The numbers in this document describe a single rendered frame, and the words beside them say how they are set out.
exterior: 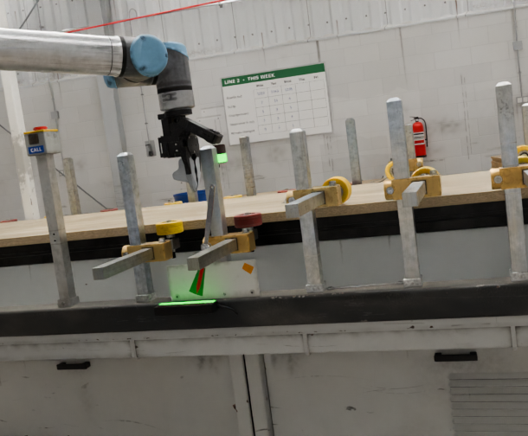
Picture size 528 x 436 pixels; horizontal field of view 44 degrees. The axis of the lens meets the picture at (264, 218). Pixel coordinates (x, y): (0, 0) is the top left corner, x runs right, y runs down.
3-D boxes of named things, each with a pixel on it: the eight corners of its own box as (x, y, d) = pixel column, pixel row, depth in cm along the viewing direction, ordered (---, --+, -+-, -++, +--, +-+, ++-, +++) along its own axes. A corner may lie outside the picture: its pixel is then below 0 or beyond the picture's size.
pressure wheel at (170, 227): (191, 256, 196) (186, 218, 195) (166, 261, 192) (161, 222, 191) (181, 254, 203) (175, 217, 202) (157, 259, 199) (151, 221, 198)
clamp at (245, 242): (250, 252, 174) (247, 234, 173) (203, 256, 178) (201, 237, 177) (256, 248, 179) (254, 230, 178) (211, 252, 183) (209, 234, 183)
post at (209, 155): (235, 321, 178) (210, 144, 173) (222, 322, 180) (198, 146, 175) (239, 317, 182) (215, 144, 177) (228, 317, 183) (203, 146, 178)
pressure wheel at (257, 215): (260, 253, 185) (255, 213, 184) (235, 255, 187) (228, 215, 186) (269, 247, 192) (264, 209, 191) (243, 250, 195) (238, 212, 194)
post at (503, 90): (529, 285, 155) (511, 80, 150) (513, 286, 156) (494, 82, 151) (528, 282, 158) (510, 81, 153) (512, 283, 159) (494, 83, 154)
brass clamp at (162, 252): (164, 261, 181) (162, 243, 180) (121, 265, 185) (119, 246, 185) (174, 257, 187) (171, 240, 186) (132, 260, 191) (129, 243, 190)
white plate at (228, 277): (259, 296, 174) (254, 259, 173) (170, 301, 182) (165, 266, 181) (260, 296, 175) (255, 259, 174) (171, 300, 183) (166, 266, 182)
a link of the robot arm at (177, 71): (142, 48, 168) (178, 46, 173) (149, 96, 169) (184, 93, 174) (154, 40, 160) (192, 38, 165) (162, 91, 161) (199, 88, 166)
